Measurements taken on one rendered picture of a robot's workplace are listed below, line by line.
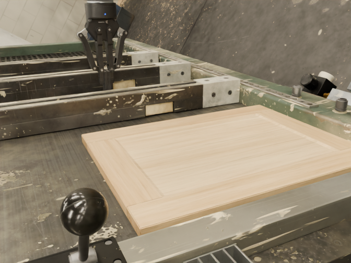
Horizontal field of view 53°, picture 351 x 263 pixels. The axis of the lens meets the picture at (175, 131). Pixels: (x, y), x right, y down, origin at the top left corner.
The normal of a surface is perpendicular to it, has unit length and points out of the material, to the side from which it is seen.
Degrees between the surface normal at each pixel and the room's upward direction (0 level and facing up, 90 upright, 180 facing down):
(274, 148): 58
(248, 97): 32
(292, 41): 0
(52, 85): 90
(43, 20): 90
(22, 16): 90
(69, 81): 90
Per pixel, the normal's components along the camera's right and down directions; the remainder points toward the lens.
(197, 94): 0.43, 0.32
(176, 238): -0.01, -0.93
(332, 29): -0.77, -0.36
